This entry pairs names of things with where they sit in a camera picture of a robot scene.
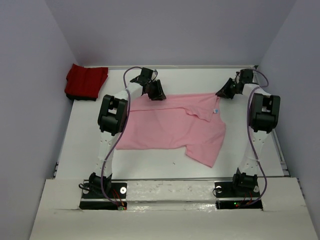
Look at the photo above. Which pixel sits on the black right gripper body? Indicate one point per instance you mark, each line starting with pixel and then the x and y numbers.
pixel 236 91

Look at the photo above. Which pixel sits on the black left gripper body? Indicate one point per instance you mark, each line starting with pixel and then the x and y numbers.
pixel 147 84

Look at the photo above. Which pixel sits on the pink t shirt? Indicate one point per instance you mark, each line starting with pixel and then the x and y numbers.
pixel 192 121

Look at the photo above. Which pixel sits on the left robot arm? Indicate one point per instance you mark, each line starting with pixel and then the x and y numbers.
pixel 113 118

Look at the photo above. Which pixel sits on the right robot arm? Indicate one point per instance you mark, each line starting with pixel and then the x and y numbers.
pixel 262 115

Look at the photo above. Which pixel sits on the red folded t shirt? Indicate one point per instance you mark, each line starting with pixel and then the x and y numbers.
pixel 84 83

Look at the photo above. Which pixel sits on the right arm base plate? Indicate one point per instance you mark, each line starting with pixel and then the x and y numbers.
pixel 228 198

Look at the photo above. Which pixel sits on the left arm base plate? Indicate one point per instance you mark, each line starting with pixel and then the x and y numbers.
pixel 93 199

